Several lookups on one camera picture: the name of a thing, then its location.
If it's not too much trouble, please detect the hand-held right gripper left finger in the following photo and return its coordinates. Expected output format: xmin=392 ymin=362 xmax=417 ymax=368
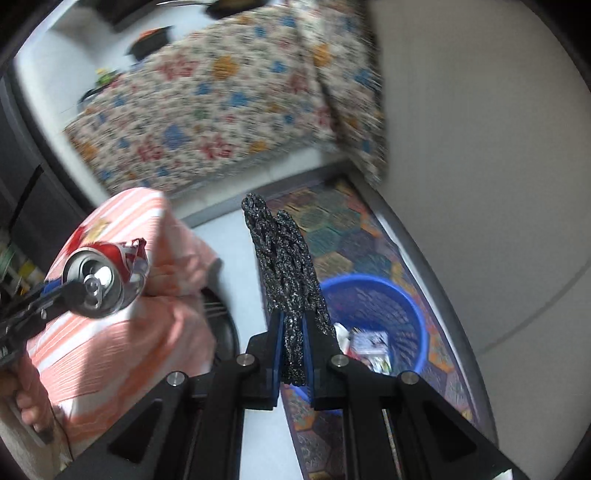
xmin=55 ymin=311 xmax=284 ymax=480

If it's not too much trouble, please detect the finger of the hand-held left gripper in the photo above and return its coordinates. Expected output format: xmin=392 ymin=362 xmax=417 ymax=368
xmin=0 ymin=281 xmax=87 ymax=366

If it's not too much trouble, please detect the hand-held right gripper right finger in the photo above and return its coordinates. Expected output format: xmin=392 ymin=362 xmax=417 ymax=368
xmin=302 ymin=314 xmax=529 ymax=480

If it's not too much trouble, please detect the white snack packet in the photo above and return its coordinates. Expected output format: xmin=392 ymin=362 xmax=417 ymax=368
xmin=347 ymin=329 xmax=390 ymax=357

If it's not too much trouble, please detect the red crushed can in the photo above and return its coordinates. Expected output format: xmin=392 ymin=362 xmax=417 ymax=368
xmin=62 ymin=237 xmax=149 ymax=320

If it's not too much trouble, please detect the black mesh sleeve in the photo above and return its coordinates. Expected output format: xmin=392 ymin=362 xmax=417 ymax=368
xmin=241 ymin=192 xmax=336 ymax=385

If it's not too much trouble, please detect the blue plastic basket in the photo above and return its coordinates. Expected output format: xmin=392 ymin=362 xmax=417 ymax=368
xmin=281 ymin=274 xmax=426 ymax=403

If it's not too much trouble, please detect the person's left hand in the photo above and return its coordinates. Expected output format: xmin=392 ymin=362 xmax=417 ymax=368
xmin=0 ymin=364 xmax=55 ymax=440

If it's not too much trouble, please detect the colourful hexagon floor mat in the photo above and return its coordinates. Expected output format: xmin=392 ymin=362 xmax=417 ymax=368
xmin=265 ymin=178 xmax=482 ymax=480

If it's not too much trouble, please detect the large printed cloth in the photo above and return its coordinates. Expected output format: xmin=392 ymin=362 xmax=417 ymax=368
xmin=64 ymin=7 xmax=352 ymax=195

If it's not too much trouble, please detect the narrow printed cloth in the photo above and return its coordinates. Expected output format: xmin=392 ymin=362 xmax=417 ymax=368
xmin=295 ymin=0 xmax=389 ymax=186

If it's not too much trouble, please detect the black bowl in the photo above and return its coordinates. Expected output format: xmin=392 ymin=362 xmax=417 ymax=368
xmin=128 ymin=27 xmax=171 ymax=59

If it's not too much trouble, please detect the black wok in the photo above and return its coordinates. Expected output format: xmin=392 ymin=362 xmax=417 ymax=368
xmin=205 ymin=0 xmax=271 ymax=20

